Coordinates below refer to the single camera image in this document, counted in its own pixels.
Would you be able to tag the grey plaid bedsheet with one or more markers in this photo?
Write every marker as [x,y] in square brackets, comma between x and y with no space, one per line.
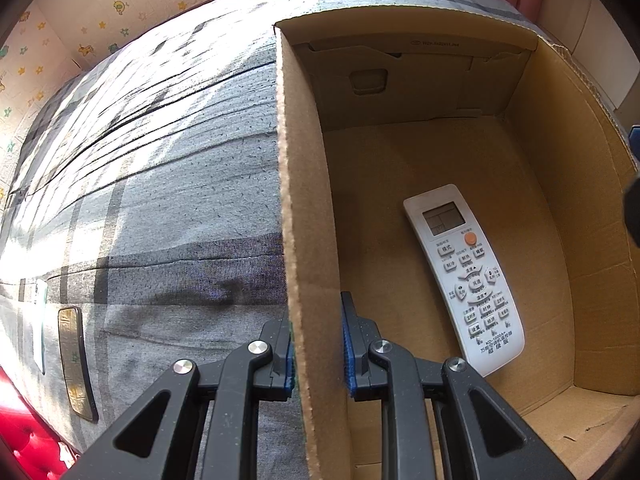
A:
[175,185]

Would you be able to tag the white cabinet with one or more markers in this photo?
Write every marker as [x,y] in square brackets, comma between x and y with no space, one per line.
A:
[590,20]

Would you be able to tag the brown cardboard box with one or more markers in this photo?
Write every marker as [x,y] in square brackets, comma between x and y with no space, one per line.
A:
[450,160]

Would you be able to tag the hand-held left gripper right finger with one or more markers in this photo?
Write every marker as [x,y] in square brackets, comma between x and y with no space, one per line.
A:
[349,355]

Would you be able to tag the red tufted headboard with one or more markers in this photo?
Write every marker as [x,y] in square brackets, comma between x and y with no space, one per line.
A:
[25,435]

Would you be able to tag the black phone with gold back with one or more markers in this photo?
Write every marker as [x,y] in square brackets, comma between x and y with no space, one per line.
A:
[75,360]

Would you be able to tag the white slim card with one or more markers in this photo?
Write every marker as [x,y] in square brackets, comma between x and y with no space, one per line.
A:
[40,320]

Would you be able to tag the white remote control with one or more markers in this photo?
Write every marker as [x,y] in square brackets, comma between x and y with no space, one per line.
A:
[450,240]

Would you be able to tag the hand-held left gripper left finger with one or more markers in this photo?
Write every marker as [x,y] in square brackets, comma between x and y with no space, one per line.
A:
[287,362]

